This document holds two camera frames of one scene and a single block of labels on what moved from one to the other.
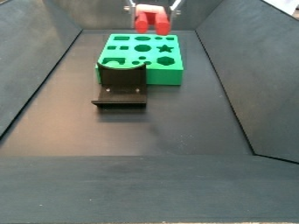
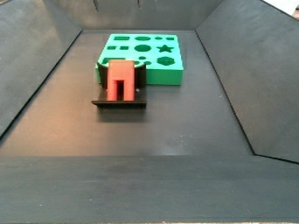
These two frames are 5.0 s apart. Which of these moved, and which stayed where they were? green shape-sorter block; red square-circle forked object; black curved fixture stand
Moved: red square-circle forked object
Stayed: black curved fixture stand; green shape-sorter block
